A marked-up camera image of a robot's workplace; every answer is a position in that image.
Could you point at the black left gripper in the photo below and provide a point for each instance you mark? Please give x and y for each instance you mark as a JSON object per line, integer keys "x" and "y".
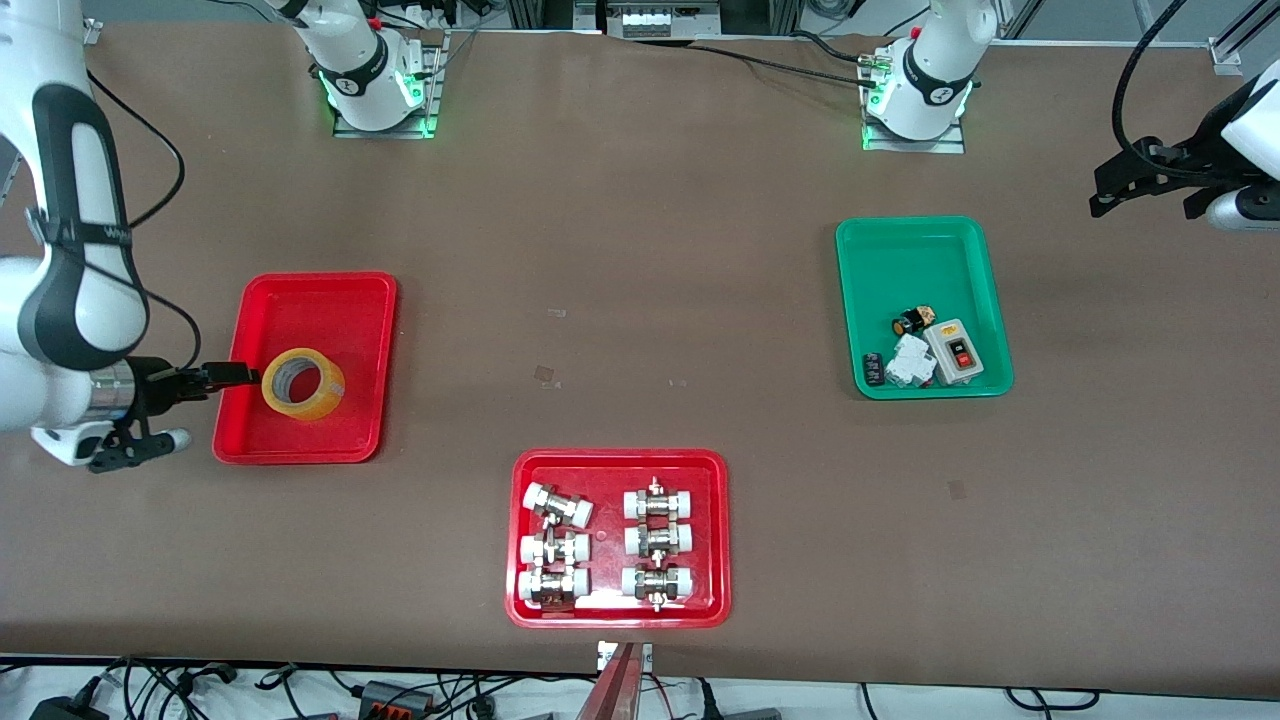
{"x": 1203, "y": 160}

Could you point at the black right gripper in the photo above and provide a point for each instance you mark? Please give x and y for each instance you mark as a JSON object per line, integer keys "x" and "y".
{"x": 157, "y": 385}

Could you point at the yellow packing tape roll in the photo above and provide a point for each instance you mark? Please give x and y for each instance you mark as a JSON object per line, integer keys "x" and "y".
{"x": 310, "y": 403}

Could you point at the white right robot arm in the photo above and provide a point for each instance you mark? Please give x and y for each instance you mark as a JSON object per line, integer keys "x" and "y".
{"x": 60, "y": 300}

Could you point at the empty red plastic tray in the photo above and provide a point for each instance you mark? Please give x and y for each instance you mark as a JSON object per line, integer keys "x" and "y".
{"x": 320, "y": 310}

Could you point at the green plastic tray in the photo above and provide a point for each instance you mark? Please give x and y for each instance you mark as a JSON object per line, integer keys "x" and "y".
{"x": 920, "y": 270}

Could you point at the red tray holding fittings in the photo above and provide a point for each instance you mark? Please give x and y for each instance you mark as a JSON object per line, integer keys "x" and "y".
{"x": 615, "y": 615}

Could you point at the black yellow push button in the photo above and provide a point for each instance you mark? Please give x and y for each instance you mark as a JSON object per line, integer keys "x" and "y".
{"x": 908, "y": 323}

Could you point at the white circuit breaker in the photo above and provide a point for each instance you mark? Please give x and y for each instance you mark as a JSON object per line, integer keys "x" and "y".
{"x": 909, "y": 362}

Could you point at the small black terminal block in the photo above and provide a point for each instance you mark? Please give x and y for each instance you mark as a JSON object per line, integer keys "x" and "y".
{"x": 873, "y": 370}

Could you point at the metal fitting with white caps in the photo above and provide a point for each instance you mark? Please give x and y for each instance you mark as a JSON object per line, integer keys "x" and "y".
{"x": 658, "y": 540}
{"x": 657, "y": 583}
{"x": 553, "y": 548}
{"x": 658, "y": 502}
{"x": 553, "y": 584}
{"x": 557, "y": 505}

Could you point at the black power adapter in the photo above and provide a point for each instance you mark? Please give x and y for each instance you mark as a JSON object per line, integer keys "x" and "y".
{"x": 70, "y": 708}

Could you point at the black box orange connectors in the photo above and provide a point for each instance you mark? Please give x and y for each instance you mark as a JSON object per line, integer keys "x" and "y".
{"x": 395, "y": 698}

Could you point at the white power strip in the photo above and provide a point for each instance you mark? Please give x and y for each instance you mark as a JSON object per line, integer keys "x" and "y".
{"x": 655, "y": 22}

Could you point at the red metal bar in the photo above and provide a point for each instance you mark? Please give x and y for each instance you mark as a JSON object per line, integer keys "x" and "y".
{"x": 615, "y": 690}

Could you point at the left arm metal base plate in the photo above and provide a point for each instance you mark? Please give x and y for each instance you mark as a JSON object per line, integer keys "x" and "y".
{"x": 955, "y": 142}

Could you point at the silver table corner bracket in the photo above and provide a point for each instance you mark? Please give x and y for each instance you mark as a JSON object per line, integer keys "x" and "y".
{"x": 1228, "y": 52}
{"x": 92, "y": 32}

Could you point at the grey switch box red button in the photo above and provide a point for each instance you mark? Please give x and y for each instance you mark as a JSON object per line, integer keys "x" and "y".
{"x": 957, "y": 352}

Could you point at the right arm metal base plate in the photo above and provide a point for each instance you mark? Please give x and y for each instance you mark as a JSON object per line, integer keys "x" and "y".
{"x": 432, "y": 100}

